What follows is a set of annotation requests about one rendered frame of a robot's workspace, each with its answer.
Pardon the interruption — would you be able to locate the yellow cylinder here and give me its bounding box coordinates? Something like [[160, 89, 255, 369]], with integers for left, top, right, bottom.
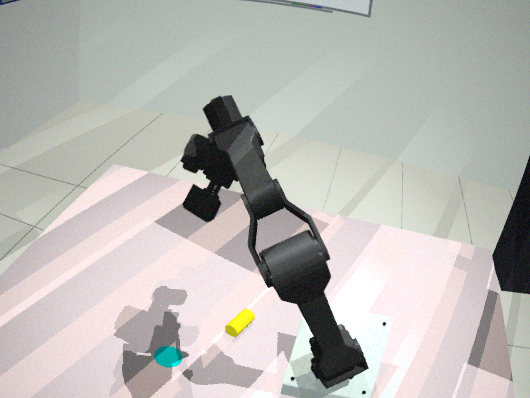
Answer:
[[224, 308, 255, 337]]

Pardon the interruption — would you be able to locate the cyan circle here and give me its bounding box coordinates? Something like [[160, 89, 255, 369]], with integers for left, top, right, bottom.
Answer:
[[154, 346, 183, 368]]

